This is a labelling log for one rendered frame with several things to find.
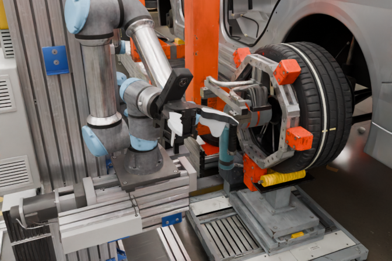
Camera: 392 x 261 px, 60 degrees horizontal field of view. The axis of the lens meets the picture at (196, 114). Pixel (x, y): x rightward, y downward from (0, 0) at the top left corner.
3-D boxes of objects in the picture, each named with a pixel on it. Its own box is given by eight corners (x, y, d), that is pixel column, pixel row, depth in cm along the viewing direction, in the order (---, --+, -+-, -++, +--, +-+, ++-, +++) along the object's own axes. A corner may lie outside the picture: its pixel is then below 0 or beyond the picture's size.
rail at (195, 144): (210, 169, 247) (210, 143, 239) (198, 172, 244) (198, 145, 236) (139, 75, 459) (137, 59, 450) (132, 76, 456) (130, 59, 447)
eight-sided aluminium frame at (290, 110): (290, 184, 162) (305, 74, 140) (279, 187, 160) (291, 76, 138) (238, 135, 209) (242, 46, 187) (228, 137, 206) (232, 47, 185)
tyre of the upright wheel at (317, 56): (315, 189, 186) (380, 103, 138) (278, 198, 178) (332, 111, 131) (262, 104, 227) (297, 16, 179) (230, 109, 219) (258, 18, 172)
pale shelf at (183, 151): (189, 156, 216) (189, 152, 215) (164, 161, 211) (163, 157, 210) (170, 128, 253) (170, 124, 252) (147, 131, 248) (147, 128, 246)
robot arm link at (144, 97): (164, 85, 88) (136, 87, 83) (174, 90, 85) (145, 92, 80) (162, 112, 91) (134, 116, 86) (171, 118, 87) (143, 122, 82)
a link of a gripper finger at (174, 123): (180, 157, 66) (181, 138, 75) (183, 129, 64) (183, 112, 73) (164, 155, 66) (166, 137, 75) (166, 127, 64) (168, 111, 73)
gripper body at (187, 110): (199, 140, 79) (170, 123, 88) (203, 105, 76) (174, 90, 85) (172, 146, 74) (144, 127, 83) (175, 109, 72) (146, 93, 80)
